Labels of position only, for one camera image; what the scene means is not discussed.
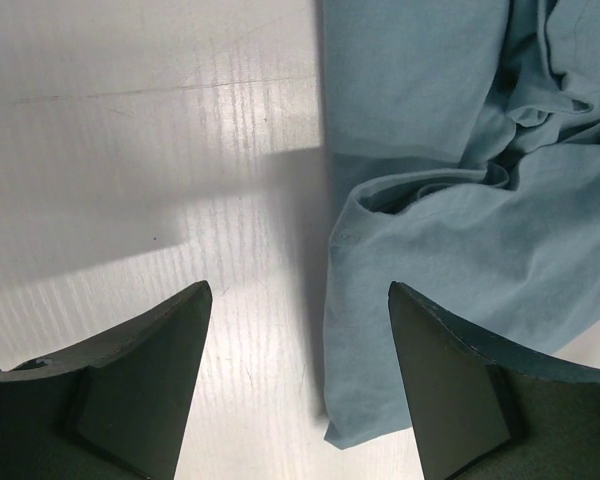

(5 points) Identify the blue-grey t shirt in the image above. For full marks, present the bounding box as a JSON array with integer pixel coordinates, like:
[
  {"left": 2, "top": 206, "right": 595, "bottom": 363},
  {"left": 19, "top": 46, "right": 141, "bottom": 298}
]
[{"left": 323, "top": 1, "right": 600, "bottom": 449}]

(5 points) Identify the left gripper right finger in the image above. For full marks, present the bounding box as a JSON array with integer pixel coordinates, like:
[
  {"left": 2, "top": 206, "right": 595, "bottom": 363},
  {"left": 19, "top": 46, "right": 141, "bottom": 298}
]
[{"left": 388, "top": 282, "right": 600, "bottom": 479}]

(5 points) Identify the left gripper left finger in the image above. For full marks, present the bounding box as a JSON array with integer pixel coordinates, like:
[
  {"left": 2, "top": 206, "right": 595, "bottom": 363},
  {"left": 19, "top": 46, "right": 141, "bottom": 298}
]
[{"left": 0, "top": 281, "right": 212, "bottom": 479}]

